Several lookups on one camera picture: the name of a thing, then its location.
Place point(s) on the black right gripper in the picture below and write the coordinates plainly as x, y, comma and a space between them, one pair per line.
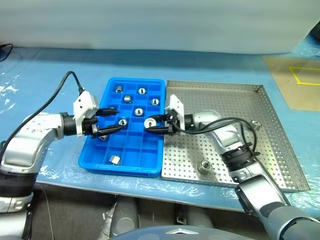
172, 123

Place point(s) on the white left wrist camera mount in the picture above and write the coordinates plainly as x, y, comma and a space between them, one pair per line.
83, 103

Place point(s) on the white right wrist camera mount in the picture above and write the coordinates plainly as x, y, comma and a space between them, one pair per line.
176, 105

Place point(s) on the dark grey rounded shape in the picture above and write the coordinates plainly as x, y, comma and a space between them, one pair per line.
125, 217
200, 217

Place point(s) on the blue compartment tray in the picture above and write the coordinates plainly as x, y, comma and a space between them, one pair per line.
132, 150

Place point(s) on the blue-grey robot torso cover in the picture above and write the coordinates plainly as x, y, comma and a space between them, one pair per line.
175, 233

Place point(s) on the brown cardboard sheet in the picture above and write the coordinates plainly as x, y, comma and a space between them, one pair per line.
282, 90

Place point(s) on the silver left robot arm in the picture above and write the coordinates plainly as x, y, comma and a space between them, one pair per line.
30, 135

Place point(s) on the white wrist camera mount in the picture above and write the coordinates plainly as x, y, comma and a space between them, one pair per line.
83, 103
176, 105

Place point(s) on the perforated metal tray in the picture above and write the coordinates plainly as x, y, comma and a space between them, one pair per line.
225, 100

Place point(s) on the blue plastic table cover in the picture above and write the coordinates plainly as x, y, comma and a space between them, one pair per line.
50, 62

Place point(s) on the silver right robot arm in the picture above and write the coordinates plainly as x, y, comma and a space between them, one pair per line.
262, 195

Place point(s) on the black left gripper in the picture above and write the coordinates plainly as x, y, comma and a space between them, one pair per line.
89, 126

